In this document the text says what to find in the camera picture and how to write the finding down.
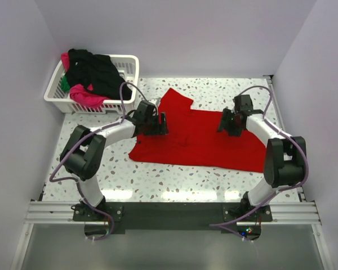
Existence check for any red t shirt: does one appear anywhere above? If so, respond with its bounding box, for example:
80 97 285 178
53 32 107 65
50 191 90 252
129 88 266 173

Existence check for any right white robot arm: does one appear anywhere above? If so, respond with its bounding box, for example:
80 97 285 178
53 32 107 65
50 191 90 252
218 94 308 221

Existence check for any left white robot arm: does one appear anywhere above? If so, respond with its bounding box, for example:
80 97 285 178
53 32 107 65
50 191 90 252
59 101 168 221

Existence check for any white plastic laundry basket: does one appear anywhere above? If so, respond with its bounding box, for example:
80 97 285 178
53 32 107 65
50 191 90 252
43 54 140 116

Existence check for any pink t shirt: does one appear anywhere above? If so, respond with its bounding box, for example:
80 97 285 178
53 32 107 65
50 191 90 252
61 52 109 109

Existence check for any black t shirt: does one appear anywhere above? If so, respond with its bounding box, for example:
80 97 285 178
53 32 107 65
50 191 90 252
65 49 132 100

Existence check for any green t shirt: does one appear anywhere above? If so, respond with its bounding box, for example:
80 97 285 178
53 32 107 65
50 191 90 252
60 75 70 93

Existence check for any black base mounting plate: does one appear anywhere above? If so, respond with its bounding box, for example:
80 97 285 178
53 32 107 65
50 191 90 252
71 202 273 239

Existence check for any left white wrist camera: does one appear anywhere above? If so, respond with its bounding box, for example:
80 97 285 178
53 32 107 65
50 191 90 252
149 97 161 107

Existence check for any aluminium frame rail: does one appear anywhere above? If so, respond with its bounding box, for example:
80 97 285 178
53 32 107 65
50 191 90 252
24 201 322 225

